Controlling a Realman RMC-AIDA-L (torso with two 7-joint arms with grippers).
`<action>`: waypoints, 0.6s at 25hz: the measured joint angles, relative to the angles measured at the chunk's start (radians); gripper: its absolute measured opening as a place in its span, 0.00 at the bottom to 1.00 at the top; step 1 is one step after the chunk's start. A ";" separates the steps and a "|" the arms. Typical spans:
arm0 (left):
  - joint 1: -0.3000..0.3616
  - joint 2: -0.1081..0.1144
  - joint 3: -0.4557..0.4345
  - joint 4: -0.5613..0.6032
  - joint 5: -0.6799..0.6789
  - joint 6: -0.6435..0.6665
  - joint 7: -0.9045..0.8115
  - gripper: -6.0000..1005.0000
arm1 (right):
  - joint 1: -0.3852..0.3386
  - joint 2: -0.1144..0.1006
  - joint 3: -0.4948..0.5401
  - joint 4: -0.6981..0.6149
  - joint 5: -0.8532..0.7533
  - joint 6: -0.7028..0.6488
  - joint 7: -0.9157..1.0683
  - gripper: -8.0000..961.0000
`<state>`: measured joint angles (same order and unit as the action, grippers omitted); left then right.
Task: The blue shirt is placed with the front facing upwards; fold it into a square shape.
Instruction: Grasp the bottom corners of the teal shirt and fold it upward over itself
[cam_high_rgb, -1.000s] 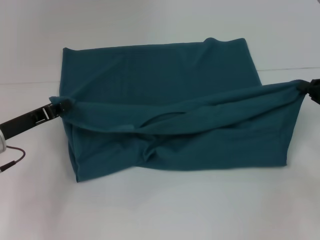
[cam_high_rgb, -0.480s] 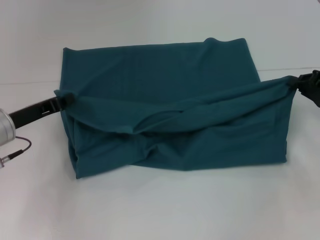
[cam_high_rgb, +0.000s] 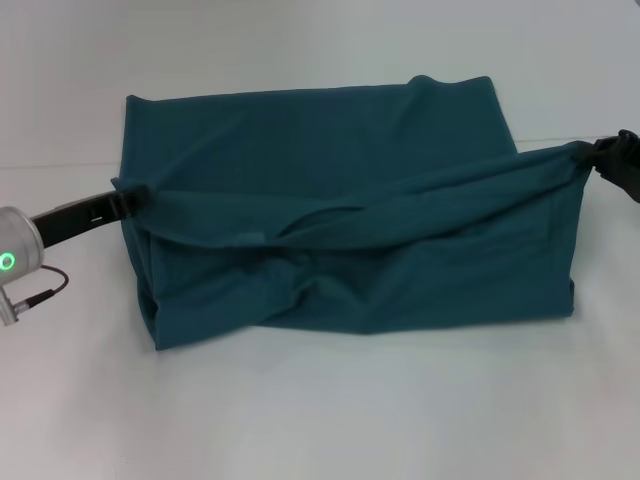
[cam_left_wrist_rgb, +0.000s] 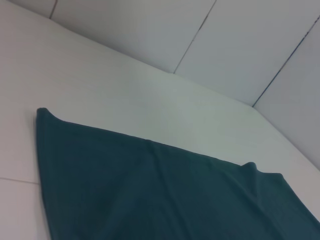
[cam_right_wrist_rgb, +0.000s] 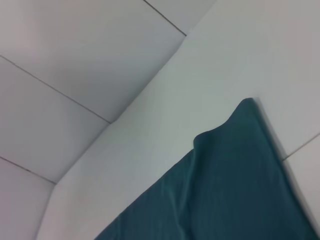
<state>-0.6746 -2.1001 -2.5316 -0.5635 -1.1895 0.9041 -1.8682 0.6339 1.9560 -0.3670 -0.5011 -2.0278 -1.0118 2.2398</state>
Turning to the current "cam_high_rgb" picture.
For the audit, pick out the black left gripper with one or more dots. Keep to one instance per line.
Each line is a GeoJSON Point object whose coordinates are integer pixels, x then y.
{"type": "Point", "coordinates": [75, 217]}

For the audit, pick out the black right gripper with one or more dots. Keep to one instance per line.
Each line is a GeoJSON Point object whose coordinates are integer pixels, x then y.
{"type": "Point", "coordinates": [622, 172]}

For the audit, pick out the teal t-shirt with FREE print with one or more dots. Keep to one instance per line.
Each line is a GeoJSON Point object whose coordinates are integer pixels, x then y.
{"type": "Point", "coordinates": [350, 225]}

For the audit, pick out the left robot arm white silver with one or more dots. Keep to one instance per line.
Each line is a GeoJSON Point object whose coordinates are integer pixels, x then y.
{"type": "Point", "coordinates": [17, 245]}

